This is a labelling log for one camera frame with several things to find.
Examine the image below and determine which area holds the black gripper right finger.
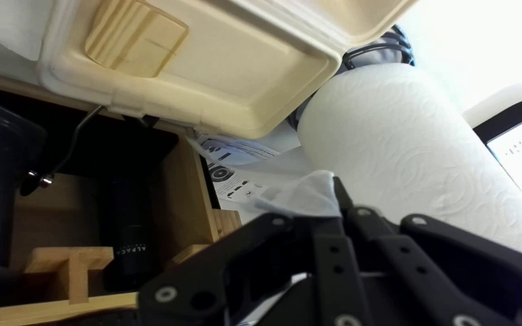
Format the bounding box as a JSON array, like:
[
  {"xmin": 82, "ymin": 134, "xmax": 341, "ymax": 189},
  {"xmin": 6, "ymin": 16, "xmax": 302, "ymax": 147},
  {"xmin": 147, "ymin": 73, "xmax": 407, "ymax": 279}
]
[{"xmin": 334, "ymin": 178, "xmax": 522, "ymax": 326}]

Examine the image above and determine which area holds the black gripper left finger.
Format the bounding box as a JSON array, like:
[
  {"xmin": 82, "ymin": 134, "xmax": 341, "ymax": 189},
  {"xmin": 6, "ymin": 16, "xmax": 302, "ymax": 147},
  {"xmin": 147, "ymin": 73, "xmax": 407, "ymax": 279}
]
[{"xmin": 138, "ymin": 214, "xmax": 311, "ymax": 326}]

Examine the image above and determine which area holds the white paper towel roll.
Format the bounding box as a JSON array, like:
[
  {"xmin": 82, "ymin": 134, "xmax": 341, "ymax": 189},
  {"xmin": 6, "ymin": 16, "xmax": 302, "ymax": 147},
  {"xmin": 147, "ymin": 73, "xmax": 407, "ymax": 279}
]
[{"xmin": 254, "ymin": 64, "xmax": 522, "ymax": 263}]

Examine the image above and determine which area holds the wooden coffee station box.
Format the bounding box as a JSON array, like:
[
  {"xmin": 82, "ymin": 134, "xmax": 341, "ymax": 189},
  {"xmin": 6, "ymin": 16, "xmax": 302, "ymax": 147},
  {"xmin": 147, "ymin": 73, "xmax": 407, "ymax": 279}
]
[{"xmin": 0, "ymin": 67, "xmax": 244, "ymax": 326}]

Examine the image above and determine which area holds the cream plastic divided tray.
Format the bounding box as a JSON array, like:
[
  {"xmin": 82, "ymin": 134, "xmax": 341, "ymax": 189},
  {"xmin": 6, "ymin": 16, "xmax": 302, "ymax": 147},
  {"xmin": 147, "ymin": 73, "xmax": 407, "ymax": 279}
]
[{"xmin": 39, "ymin": 0, "xmax": 419, "ymax": 138}]

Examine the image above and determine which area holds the black coiled cable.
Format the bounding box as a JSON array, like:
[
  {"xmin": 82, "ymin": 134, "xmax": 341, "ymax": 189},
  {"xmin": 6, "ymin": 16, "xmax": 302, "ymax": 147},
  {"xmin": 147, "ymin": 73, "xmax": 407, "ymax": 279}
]
[{"xmin": 341, "ymin": 24, "xmax": 418, "ymax": 71}]

